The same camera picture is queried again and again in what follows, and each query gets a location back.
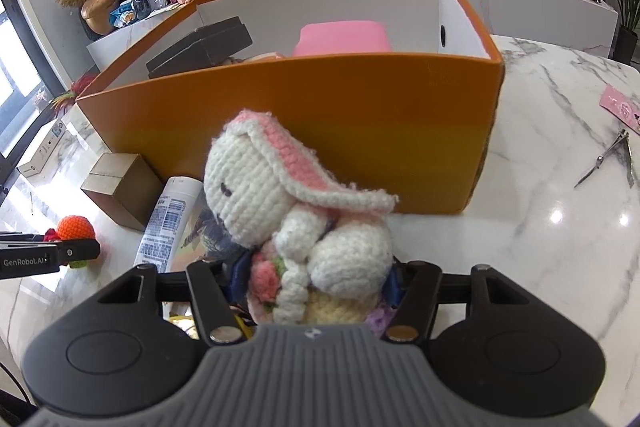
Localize green potted plant right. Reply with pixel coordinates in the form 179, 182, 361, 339
612, 0, 639, 65

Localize red green feather toy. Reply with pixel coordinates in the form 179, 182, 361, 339
50, 72, 96, 117

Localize white pink crochet bunny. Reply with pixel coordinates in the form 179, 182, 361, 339
203, 109, 397, 325

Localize black box inside bin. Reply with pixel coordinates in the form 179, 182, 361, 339
146, 16, 253, 78

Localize orange crochet carrot toy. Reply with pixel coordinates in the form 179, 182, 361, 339
43, 216, 100, 269

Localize large orange storage box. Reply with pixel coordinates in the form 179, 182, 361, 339
78, 0, 504, 215

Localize small brown cardboard box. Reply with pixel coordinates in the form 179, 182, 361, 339
81, 153, 164, 232

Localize dark illustrated book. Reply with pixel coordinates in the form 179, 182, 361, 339
169, 202, 248, 272

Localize gold round vase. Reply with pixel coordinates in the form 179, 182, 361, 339
80, 0, 120, 36

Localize pink phone case wallet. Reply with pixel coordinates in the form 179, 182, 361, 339
292, 20, 392, 56

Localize pink card packet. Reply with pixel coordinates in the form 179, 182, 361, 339
599, 84, 640, 134

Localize metal scissors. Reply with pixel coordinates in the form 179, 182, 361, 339
573, 129, 636, 188

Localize white tube with blue label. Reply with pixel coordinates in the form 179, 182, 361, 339
134, 176, 203, 273

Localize white flat box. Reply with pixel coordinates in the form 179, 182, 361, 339
17, 118, 66, 178

